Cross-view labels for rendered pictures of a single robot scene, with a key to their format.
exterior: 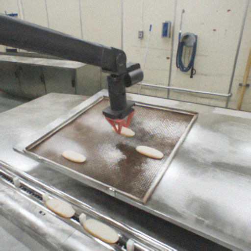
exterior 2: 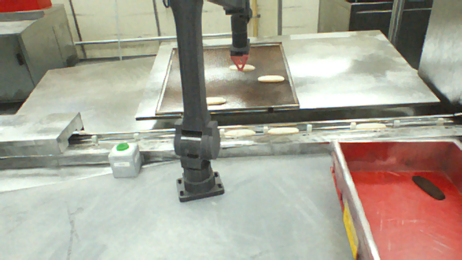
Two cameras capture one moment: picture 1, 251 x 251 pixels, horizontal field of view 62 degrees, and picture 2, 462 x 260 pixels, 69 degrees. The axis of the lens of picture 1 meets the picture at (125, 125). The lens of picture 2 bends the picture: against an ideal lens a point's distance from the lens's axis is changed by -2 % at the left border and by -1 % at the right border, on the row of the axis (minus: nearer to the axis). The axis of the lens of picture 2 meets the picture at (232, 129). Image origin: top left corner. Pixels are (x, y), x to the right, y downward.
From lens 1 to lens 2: 78 cm
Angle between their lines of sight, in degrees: 27
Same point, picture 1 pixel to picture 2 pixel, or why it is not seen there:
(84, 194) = not seen: hidden behind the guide
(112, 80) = (242, 20)
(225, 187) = (337, 82)
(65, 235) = (267, 139)
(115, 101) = (243, 38)
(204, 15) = not seen: outside the picture
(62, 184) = not seen: hidden behind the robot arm
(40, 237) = (251, 147)
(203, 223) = (339, 102)
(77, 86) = (29, 62)
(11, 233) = (218, 161)
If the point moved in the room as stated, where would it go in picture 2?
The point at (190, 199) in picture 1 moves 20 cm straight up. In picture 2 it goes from (324, 95) to (328, 39)
